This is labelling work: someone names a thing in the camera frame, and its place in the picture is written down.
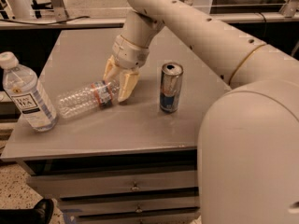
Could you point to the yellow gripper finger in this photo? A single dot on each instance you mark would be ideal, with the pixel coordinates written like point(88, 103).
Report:
point(128, 79)
point(111, 70)

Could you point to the grey drawer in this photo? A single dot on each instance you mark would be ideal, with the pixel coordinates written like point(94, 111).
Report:
point(94, 184)
point(165, 216)
point(135, 206)

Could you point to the black shoe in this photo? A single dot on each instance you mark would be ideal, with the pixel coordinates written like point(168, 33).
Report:
point(41, 213)

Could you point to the grey metal rail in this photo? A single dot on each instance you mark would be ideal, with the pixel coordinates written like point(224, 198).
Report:
point(85, 22)

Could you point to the silver blue drink can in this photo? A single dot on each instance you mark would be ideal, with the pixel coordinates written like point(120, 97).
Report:
point(170, 87)

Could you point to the clear water bottle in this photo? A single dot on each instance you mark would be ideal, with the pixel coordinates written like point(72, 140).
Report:
point(95, 96)

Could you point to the top grey drawer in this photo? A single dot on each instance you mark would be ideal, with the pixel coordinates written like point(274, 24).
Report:
point(94, 184)

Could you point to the grey drawer cabinet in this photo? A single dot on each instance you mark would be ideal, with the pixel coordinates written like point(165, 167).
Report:
point(137, 137)

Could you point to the middle grey drawer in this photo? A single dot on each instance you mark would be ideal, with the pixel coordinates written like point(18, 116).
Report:
point(135, 206)

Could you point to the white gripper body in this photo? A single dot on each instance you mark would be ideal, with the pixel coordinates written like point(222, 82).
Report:
point(128, 54)

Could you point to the blue labelled plastic bottle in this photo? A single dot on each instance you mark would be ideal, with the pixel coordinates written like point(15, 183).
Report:
point(26, 91)

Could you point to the grey metal bracket post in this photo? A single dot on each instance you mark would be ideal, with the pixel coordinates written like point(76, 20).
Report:
point(59, 10)

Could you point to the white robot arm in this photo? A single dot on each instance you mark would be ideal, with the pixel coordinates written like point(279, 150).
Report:
point(248, 143)

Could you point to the bottom grey drawer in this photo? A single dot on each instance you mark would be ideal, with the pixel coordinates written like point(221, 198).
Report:
point(165, 216)

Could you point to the white pipe top left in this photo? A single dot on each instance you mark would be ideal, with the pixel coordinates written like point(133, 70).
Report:
point(21, 9)

